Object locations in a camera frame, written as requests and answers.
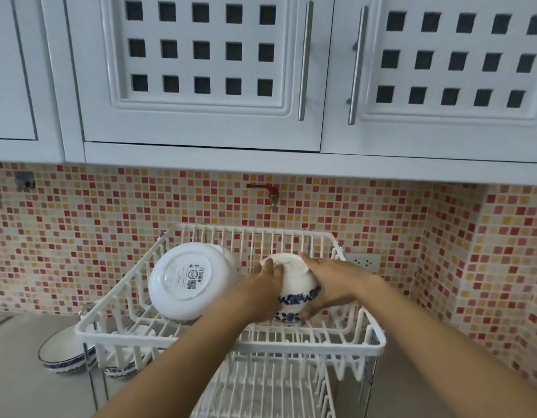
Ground plain white cabinet door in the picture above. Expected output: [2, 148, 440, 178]
[0, 0, 39, 142]

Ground steel cabinet bar handle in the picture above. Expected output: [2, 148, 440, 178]
[347, 6, 369, 126]
[297, 0, 315, 122]

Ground large white bowl with label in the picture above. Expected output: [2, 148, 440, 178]
[147, 242, 241, 324]

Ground blue-rimmed white bowl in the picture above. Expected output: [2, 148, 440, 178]
[103, 344, 152, 379]
[37, 323, 98, 375]

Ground white wall socket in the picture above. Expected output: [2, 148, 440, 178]
[344, 252, 381, 273]

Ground person's right hand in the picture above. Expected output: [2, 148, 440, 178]
[299, 253, 370, 321]

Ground person's right forearm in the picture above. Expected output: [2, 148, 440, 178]
[358, 272, 537, 418]

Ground white two-tier dish rack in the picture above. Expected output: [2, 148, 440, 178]
[74, 223, 387, 418]

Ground white bowl with blue flowers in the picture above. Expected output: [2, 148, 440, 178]
[260, 252, 324, 324]

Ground person's left forearm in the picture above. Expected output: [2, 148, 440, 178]
[93, 296, 269, 418]

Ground white lattice cabinet door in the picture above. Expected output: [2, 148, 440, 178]
[322, 0, 537, 164]
[64, 0, 335, 153]

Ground red-handled wall tap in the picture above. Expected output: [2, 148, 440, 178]
[246, 183, 281, 210]

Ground person's left hand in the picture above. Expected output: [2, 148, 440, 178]
[239, 259, 287, 325]

